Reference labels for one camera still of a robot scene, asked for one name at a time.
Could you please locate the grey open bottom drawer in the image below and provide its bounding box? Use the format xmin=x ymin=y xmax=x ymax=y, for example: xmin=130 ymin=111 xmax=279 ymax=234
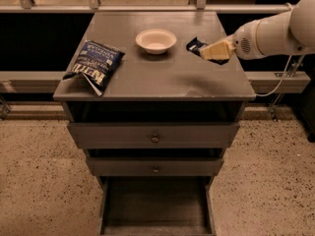
xmin=99 ymin=177 xmax=217 ymax=236

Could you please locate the blue kettle chips bag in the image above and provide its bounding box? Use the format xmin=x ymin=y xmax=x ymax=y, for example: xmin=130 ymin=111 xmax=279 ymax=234
xmin=63 ymin=40 xmax=125 ymax=96

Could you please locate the metal stand leg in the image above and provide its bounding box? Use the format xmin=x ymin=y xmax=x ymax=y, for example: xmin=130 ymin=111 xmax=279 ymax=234
xmin=268 ymin=55 xmax=310 ymax=121

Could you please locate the white cable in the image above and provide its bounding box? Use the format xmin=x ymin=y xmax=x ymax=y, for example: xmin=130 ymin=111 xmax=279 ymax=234
xmin=255 ymin=1 xmax=296 ymax=98

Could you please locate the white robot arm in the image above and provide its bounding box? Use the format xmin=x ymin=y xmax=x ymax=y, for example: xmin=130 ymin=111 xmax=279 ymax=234
xmin=200 ymin=0 xmax=315 ymax=60

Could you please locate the grey middle drawer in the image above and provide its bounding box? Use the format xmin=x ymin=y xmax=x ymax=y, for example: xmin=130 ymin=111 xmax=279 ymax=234
xmin=87 ymin=157 xmax=222 ymax=176

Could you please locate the grey wooden drawer cabinet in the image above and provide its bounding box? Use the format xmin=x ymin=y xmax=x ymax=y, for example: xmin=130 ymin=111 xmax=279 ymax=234
xmin=52 ymin=10 xmax=257 ymax=189

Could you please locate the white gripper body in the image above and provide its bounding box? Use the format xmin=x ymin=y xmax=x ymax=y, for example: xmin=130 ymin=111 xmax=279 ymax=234
xmin=232 ymin=20 xmax=265 ymax=60

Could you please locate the dark blue rxbar wrapper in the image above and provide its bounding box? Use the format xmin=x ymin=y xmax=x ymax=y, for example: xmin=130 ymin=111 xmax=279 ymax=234
xmin=186 ymin=37 xmax=228 ymax=65

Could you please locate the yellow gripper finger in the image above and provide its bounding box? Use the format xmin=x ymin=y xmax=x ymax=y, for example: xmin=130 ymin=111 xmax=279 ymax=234
xmin=200 ymin=39 xmax=235 ymax=60

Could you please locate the white paper bowl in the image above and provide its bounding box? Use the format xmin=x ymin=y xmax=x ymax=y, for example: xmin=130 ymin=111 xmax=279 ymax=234
xmin=136 ymin=29 xmax=177 ymax=55

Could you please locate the grey top drawer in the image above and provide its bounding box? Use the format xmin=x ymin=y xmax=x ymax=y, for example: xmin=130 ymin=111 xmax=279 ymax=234
xmin=68 ymin=123 xmax=239 ymax=149

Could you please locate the metal railing frame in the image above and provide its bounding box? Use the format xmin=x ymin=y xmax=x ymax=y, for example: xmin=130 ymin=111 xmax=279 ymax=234
xmin=0 ymin=0 xmax=315 ymax=94

